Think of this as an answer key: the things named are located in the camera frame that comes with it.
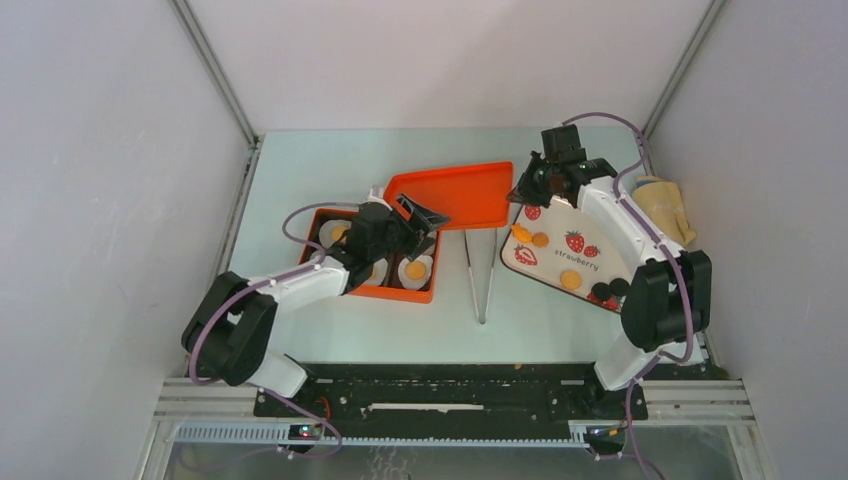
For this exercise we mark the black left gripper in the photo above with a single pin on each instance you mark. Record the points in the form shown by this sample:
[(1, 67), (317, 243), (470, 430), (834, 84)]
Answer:
[(419, 225)]

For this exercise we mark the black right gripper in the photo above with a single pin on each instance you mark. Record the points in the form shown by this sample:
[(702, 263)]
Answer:
[(521, 194)]

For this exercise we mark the orange cookie box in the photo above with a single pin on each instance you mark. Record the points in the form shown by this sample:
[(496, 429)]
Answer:
[(391, 289)]

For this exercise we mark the orange box lid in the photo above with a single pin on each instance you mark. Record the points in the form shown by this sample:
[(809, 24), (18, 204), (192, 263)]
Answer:
[(473, 196)]

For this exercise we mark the clear plastic tongs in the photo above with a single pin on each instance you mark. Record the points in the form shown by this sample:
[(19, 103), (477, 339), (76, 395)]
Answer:
[(481, 287)]

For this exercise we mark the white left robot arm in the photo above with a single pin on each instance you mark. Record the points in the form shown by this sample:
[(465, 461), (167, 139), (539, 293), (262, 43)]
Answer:
[(229, 336)]

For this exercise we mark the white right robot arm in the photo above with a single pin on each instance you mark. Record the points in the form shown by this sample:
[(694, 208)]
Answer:
[(670, 292)]

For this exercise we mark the white paper cup liner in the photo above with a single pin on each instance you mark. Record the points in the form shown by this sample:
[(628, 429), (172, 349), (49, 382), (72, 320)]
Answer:
[(382, 266), (414, 285), (324, 232)]

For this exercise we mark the strawberry pattern tray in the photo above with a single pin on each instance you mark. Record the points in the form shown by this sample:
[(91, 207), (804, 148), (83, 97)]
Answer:
[(576, 243)]

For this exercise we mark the yellow cloth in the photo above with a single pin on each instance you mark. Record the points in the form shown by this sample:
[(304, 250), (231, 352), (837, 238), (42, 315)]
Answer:
[(662, 202)]

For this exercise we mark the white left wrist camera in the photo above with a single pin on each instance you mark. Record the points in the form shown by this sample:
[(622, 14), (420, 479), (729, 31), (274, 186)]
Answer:
[(376, 194)]

